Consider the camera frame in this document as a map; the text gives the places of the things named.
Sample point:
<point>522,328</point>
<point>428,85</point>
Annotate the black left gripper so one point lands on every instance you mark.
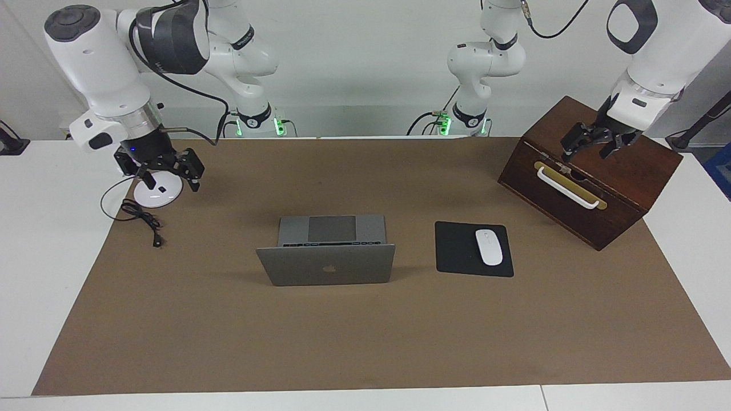
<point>597,134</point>

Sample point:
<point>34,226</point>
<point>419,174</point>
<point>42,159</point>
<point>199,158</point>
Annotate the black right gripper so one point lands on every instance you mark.
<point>151,151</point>

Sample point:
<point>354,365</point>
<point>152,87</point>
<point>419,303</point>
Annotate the grey aluminium laptop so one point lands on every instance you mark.
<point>325,265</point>

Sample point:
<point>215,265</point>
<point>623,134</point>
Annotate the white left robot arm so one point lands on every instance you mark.
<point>674,45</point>

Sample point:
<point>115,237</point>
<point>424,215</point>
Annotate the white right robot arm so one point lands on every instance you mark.
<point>97,57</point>

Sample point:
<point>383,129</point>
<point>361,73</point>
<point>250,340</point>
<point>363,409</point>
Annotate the dark brown wooden box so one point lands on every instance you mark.
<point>628,165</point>

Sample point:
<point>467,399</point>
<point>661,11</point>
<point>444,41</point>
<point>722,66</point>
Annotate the black tripod leg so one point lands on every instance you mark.
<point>702,123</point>

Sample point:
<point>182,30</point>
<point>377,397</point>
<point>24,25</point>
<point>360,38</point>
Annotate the white computer mouse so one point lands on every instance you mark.
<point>489,247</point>

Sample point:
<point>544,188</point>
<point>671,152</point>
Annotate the black clamp stand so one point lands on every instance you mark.
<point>11,145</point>

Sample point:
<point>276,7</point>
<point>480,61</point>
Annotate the black mouse pad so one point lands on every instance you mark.
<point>457,251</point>

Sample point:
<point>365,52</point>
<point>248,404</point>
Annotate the brown paper table mat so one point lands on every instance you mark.
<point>365,342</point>

